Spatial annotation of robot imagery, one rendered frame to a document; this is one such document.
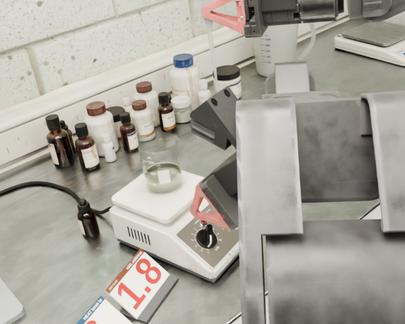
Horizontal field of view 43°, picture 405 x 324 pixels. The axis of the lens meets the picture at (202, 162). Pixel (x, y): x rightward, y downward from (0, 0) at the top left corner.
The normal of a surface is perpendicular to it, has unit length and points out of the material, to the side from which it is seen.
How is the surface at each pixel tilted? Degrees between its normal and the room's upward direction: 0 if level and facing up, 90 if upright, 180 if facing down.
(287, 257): 21
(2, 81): 90
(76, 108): 90
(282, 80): 32
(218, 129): 90
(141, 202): 0
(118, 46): 90
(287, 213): 41
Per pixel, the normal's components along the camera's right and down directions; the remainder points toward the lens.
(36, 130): 0.65, 0.33
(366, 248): -0.12, -0.69
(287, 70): -0.13, -0.44
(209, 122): -0.59, 0.48
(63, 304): -0.11, -0.85
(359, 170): -0.12, 0.15
